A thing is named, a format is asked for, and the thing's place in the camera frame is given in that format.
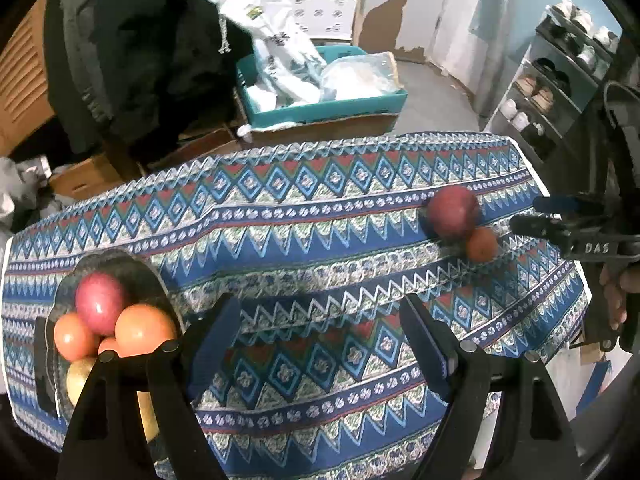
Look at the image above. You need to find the small orange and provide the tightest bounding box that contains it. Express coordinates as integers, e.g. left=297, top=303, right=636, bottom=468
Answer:
left=53, top=312, right=100, bottom=362
left=465, top=226, right=499, bottom=263

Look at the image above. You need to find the large orange front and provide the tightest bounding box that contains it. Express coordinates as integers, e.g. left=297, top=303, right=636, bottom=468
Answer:
left=115, top=304, right=178, bottom=358

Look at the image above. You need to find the red apple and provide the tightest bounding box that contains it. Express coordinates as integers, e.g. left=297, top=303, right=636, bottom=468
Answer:
left=426, top=185, right=480, bottom=240
left=75, top=272, right=128, bottom=337

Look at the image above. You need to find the dark glass bowl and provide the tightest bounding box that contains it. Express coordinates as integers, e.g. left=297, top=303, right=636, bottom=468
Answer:
left=35, top=250, right=183, bottom=425

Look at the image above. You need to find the person's right hand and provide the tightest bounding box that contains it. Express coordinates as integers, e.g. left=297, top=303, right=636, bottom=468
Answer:
left=599, top=266, right=640, bottom=330

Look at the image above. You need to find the blue patterned tablecloth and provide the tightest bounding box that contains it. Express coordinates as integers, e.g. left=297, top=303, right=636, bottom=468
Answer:
left=1, top=132, right=591, bottom=479

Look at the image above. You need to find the shoe rack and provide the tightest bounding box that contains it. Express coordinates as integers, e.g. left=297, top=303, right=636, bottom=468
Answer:
left=486, top=0, right=620, bottom=167

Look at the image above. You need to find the teal plastic crate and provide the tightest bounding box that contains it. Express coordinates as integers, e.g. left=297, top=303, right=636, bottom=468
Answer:
left=236, top=44, right=408, bottom=128

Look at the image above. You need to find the cardboard box under crate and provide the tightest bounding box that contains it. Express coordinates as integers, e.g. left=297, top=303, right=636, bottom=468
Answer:
left=236, top=114, right=399, bottom=148

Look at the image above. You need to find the wooden box on floor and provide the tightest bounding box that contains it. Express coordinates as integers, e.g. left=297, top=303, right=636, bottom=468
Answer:
left=49, top=153, right=141, bottom=200

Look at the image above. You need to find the clear plastic bag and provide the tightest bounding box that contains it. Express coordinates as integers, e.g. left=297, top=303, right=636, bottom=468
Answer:
left=320, top=51, right=404, bottom=101

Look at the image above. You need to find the pile of grey clothes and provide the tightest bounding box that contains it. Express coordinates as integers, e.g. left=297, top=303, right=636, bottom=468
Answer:
left=1, top=155, right=70, bottom=244

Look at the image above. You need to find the white rice bag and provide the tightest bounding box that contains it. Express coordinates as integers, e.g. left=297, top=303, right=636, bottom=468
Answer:
left=205, top=0, right=326, bottom=102

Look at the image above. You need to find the white patterned storage box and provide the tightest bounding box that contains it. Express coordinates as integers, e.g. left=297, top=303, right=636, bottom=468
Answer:
left=294, top=0, right=359, bottom=42

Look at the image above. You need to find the black hanging jacket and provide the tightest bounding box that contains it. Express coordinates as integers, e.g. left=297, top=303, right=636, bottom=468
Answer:
left=44, top=0, right=250, bottom=158

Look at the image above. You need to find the wooden louvered door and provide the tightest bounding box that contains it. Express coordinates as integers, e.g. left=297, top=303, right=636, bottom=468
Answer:
left=0, top=0, right=54, bottom=156

